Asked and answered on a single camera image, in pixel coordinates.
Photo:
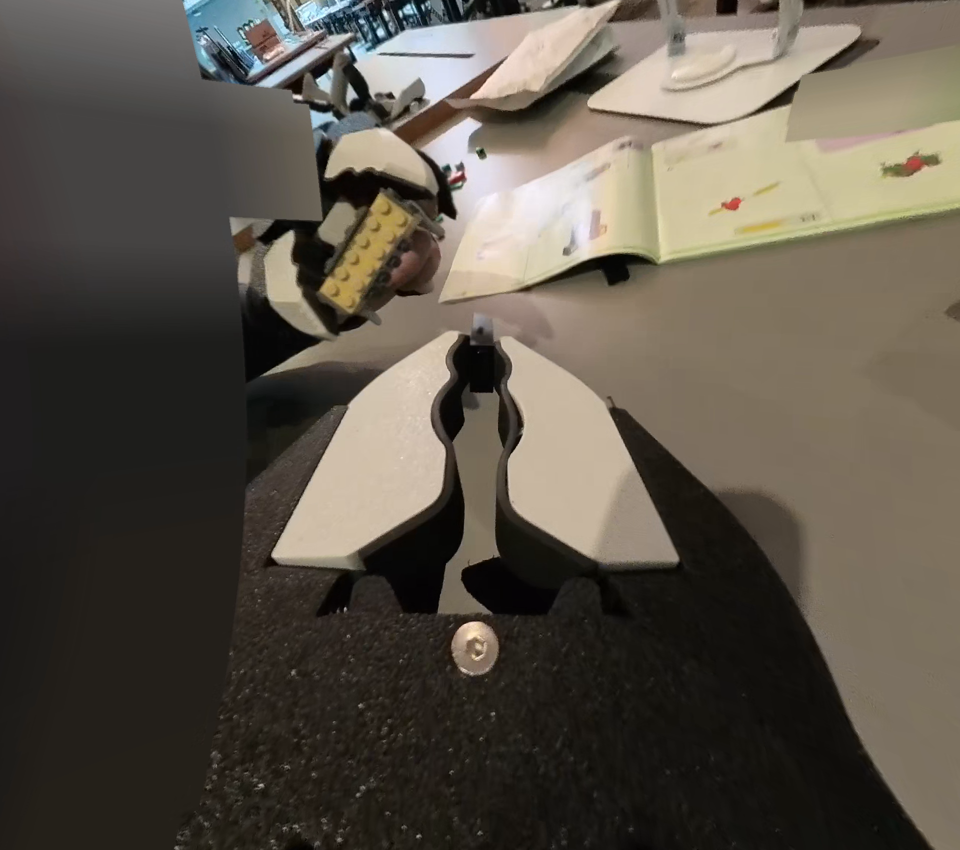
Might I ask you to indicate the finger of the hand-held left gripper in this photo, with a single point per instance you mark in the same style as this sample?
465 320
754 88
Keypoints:
289 287
382 152

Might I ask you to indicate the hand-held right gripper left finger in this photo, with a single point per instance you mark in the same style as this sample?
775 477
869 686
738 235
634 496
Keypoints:
367 475

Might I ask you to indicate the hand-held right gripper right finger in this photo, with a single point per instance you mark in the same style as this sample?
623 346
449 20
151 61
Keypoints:
592 482

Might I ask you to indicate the yellow grey brick assembly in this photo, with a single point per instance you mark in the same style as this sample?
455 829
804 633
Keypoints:
367 257

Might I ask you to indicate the black tall brick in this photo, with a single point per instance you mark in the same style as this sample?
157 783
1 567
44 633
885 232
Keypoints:
480 370

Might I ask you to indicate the grey desk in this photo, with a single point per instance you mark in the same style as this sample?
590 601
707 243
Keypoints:
750 377

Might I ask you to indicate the person's left hand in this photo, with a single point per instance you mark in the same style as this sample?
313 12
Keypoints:
416 272

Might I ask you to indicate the small red white brick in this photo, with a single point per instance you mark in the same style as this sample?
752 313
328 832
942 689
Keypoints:
457 176

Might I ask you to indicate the grey plastic parts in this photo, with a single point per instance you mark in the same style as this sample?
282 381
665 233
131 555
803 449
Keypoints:
341 77

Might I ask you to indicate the long thin ruler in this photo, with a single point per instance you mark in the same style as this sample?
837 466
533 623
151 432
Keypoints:
427 53

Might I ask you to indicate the white paper bag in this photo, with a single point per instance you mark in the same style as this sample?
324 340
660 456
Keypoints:
547 54

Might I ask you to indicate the small black plastic piece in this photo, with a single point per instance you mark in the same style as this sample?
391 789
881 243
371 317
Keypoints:
616 271

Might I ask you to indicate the brick instruction booklet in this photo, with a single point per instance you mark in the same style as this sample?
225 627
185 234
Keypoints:
712 189

